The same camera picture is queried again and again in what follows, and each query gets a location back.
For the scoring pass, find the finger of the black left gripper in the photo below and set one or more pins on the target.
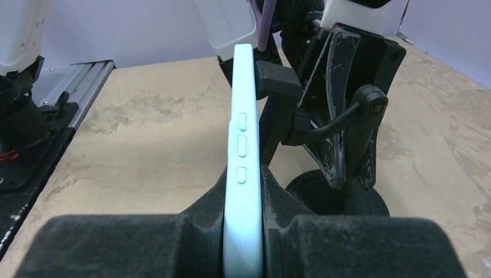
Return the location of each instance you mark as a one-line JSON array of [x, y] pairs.
[[342, 48], [367, 172]]

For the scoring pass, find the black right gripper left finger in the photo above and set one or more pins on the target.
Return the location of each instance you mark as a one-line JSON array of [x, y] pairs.
[[187, 244]]

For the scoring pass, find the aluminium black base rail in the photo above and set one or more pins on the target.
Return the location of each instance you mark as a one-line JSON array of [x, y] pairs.
[[34, 136]]

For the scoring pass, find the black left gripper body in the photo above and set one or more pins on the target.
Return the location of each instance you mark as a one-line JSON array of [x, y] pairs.
[[326, 62]]

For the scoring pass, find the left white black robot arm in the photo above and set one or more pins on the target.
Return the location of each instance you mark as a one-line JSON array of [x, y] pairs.
[[310, 73]]

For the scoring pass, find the blue case phone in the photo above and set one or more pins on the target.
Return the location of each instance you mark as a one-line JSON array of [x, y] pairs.
[[242, 253]]

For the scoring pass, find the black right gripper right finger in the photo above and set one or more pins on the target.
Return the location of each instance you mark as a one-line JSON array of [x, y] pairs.
[[299, 243]]

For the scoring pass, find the black round base phone stand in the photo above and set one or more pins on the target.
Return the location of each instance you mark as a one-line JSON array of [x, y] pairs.
[[281, 122]]

